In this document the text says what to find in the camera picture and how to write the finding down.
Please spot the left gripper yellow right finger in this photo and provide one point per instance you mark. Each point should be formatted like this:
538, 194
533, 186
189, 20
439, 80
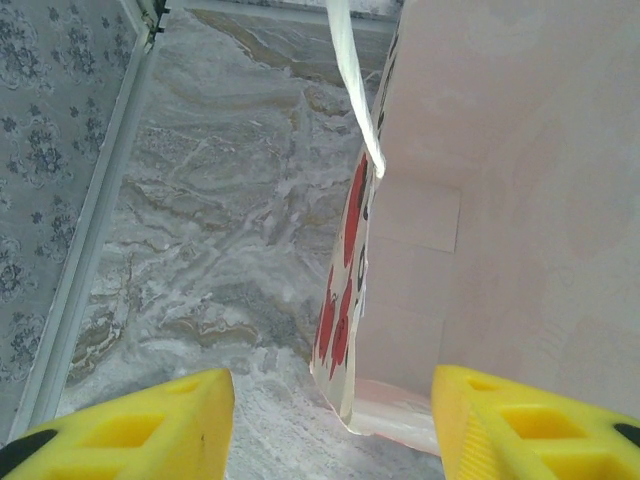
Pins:
525, 430

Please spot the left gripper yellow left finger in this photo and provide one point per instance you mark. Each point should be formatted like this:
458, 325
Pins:
125, 440

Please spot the white red printed paper bag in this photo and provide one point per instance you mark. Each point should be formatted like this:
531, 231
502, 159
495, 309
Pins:
500, 200

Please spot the aluminium frame rail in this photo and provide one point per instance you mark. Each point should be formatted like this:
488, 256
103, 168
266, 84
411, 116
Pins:
100, 200
225, 3

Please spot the aluminium frame post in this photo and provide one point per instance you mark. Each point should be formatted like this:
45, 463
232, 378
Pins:
142, 20

